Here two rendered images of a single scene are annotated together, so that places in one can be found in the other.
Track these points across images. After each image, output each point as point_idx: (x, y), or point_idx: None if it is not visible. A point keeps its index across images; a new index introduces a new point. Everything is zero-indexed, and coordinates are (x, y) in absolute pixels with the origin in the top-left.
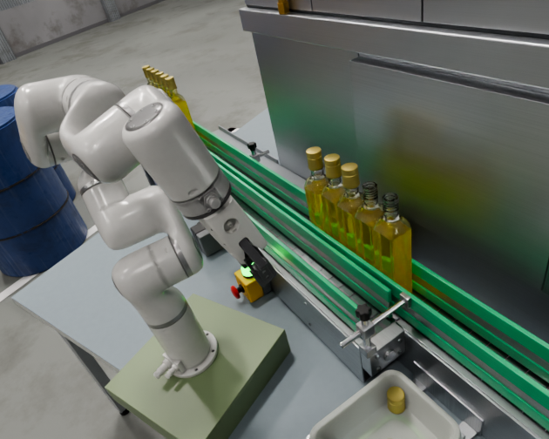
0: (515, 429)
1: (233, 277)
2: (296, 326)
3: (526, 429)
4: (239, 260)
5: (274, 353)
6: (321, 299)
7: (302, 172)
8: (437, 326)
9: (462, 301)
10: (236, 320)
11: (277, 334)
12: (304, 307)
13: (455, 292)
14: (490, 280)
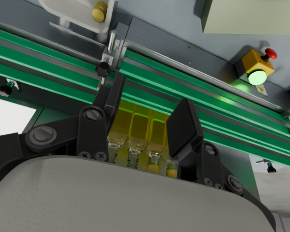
0: (20, 22)
1: (277, 66)
2: (203, 42)
3: (8, 25)
4: None
5: (207, 6)
6: (172, 69)
7: (226, 147)
8: (77, 73)
9: (77, 92)
10: (261, 24)
11: (208, 25)
12: (192, 58)
13: (81, 97)
14: (87, 104)
